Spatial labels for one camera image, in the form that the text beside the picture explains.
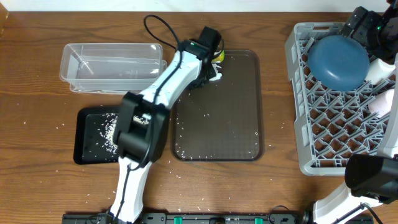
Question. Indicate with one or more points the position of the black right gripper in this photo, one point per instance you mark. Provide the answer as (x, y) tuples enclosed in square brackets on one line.
[(367, 21)]

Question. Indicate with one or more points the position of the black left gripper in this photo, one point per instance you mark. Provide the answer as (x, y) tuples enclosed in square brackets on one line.
[(210, 74)]

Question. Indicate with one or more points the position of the cream white cup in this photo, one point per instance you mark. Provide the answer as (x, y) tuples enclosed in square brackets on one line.
[(379, 71)]

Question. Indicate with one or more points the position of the dark blue plate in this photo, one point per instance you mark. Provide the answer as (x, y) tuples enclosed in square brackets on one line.
[(340, 63)]

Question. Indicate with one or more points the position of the pink cup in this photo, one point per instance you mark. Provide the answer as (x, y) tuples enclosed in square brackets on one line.
[(382, 103)]

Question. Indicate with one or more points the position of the pile of white rice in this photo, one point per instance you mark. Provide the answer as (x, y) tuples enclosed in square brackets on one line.
[(106, 132)]

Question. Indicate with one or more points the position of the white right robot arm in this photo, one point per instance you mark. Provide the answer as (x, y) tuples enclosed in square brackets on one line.
[(370, 181)]

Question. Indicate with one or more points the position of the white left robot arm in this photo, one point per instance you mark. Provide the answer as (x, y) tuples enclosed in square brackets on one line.
[(143, 120)]

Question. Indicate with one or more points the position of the grey dishwasher rack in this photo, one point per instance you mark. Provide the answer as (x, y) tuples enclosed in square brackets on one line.
[(330, 125)]

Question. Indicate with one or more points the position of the yellow green snack wrapper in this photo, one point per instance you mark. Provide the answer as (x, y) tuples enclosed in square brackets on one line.
[(219, 58)]

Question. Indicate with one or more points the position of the white crumpled napkin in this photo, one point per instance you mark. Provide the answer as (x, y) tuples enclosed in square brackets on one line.
[(217, 76)]

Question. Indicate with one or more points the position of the dark brown serving tray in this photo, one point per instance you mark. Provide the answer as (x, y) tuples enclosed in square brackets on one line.
[(222, 120)]

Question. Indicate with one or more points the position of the clear plastic bin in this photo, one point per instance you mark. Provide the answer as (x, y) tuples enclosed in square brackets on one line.
[(111, 68)]

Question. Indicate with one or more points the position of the black rectangular tray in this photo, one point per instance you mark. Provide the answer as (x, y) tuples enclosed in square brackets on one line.
[(85, 150)]

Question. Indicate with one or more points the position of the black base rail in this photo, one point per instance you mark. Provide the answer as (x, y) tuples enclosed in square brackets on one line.
[(163, 218)]

